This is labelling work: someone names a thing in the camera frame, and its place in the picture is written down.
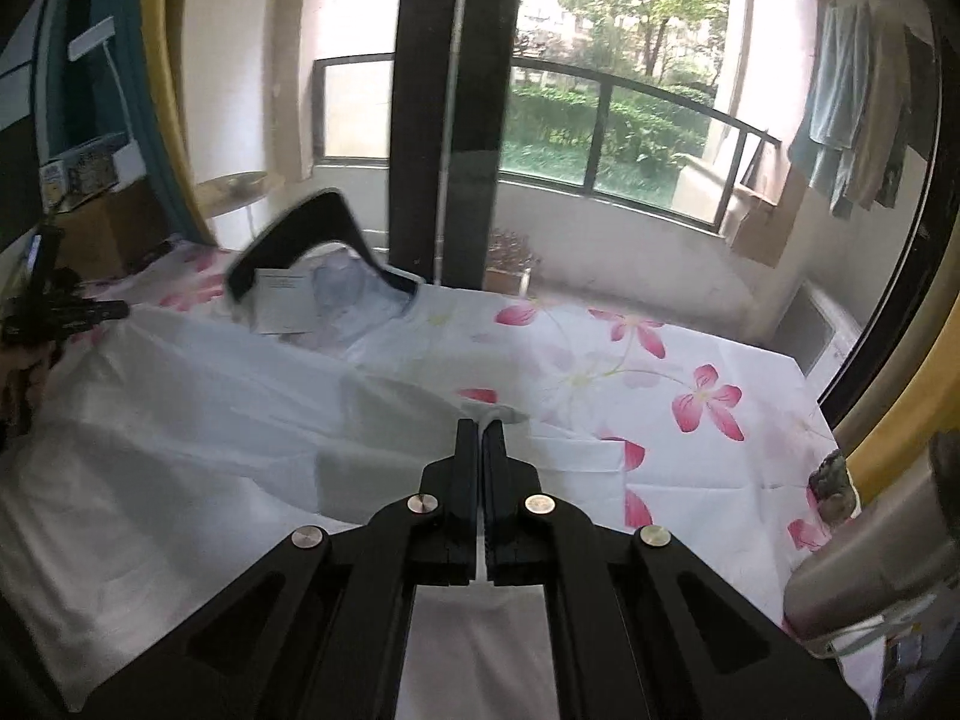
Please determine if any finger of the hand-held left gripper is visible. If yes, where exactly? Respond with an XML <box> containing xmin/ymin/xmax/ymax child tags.
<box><xmin>49</xmin><ymin>313</ymin><xmax>128</xmax><ymax>334</ymax></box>
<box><xmin>52</xmin><ymin>298</ymin><xmax>132</xmax><ymax>316</ymax></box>

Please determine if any yellow curtain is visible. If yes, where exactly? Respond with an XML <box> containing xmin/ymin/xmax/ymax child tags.
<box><xmin>139</xmin><ymin>0</ymin><xmax>220</xmax><ymax>247</ymax></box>

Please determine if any black balcony railing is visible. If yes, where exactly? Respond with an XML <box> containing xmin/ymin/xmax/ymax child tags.
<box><xmin>311</xmin><ymin>52</ymin><xmax>782</xmax><ymax>232</ymax></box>

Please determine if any person's left hand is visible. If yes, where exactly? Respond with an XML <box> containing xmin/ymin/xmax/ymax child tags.
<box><xmin>0</xmin><ymin>345</ymin><xmax>47</xmax><ymax>432</ymax></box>

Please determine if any hanging dark cloth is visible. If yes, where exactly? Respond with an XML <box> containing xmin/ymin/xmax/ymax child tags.
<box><xmin>874</xmin><ymin>24</ymin><xmax>938</xmax><ymax>211</ymax></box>

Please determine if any white desk lamp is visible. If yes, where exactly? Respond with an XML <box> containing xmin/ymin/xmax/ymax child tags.
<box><xmin>67</xmin><ymin>21</ymin><xmax>147</xmax><ymax>175</ymax></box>

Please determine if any brown cardboard box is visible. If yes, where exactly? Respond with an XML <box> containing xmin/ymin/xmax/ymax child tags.
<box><xmin>729</xmin><ymin>186</ymin><xmax>809</xmax><ymax>269</ymax></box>

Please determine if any white paper card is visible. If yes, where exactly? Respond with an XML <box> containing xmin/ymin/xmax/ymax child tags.
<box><xmin>253</xmin><ymin>268</ymin><xmax>317</xmax><ymax>336</ymax></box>

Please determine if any white garment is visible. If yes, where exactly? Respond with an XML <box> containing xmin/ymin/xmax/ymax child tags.
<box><xmin>0</xmin><ymin>255</ymin><xmax>556</xmax><ymax>720</ymax></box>

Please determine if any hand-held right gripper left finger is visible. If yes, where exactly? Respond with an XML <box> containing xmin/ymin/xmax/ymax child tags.
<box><xmin>82</xmin><ymin>418</ymin><xmax>479</xmax><ymax>720</ymax></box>

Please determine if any metal basin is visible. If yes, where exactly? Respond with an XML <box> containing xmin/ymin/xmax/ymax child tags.
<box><xmin>195</xmin><ymin>171</ymin><xmax>271</xmax><ymax>217</ymax></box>

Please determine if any white appliance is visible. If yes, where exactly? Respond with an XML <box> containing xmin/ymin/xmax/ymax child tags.
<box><xmin>771</xmin><ymin>279</ymin><xmax>865</xmax><ymax>380</ymax></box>

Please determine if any potted plant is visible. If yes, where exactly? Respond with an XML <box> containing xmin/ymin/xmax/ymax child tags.
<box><xmin>484</xmin><ymin>228</ymin><xmax>542</xmax><ymax>295</ymax></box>

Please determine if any black window frame post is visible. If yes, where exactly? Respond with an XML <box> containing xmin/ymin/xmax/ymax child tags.
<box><xmin>388</xmin><ymin>0</ymin><xmax>527</xmax><ymax>290</ymax></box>

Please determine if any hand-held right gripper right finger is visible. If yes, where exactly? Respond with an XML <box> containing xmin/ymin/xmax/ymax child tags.
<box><xmin>483</xmin><ymin>418</ymin><xmax>872</xmax><ymax>720</ymax></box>

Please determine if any black trimmed plastic bag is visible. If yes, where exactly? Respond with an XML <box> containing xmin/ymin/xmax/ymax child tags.
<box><xmin>223</xmin><ymin>190</ymin><xmax>425</xmax><ymax>350</ymax></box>

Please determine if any pink floral bed sheet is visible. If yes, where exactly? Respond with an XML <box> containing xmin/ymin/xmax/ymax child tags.
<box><xmin>75</xmin><ymin>238</ymin><xmax>890</xmax><ymax>720</ymax></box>

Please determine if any brown bedside box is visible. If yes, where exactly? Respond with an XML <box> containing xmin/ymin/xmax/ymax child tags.
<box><xmin>51</xmin><ymin>178</ymin><xmax>178</xmax><ymax>280</ymax></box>

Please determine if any printed cartoon box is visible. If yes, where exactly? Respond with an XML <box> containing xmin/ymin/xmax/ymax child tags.
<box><xmin>40</xmin><ymin>133</ymin><xmax>130</xmax><ymax>213</ymax></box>

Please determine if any hanging beige cloth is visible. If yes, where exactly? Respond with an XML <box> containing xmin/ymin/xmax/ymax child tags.
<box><xmin>847</xmin><ymin>11</ymin><xmax>912</xmax><ymax>212</ymax></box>

